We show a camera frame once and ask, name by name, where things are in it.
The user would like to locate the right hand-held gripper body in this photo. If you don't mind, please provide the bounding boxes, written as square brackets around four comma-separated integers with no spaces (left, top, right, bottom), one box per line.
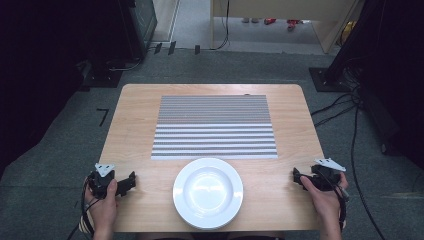
[311,157,347,192]

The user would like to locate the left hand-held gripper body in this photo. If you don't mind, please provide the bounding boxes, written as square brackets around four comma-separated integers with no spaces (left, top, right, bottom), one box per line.
[87,162,118,200]

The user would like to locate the person's right hand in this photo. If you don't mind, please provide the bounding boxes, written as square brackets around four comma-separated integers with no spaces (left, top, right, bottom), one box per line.
[299,172,350,222]

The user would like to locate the person's left hand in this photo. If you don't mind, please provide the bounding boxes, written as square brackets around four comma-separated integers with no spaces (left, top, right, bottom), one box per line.
[84,178,119,232]

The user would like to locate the white plate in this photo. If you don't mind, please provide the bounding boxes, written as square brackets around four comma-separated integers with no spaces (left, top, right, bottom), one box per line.
[172,157,245,231]

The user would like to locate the grey striped placemat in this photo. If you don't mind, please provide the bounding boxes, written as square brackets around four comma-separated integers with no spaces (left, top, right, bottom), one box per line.
[150,94,279,161]

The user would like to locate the black stand base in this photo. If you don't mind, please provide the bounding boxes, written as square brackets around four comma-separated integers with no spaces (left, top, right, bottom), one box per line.
[79,59,124,90]
[308,66,354,93]

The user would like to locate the yellow object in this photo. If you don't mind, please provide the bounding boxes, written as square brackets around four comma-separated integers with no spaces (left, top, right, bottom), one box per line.
[340,20,357,46]

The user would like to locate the dark glass cabinet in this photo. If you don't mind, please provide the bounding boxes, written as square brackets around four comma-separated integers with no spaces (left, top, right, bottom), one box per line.
[117,0,158,62]

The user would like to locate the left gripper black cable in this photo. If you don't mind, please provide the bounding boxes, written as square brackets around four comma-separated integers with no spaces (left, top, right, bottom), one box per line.
[67,176,102,240]

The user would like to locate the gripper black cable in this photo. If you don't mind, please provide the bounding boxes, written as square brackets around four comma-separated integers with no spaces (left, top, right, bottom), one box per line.
[328,173,350,233]
[67,176,102,240]

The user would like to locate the black floor cable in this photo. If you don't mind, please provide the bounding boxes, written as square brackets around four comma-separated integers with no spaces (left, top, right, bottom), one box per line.
[349,99,388,240]
[310,92,358,128]

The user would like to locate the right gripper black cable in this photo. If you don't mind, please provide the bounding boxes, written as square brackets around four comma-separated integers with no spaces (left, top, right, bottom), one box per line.
[328,173,350,233]

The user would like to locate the tan striped wrist strap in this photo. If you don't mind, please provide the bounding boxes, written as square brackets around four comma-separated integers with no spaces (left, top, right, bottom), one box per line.
[78,215,96,237]

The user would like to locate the black hanging cable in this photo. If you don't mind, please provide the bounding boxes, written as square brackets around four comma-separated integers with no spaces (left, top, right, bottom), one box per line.
[211,0,232,52]

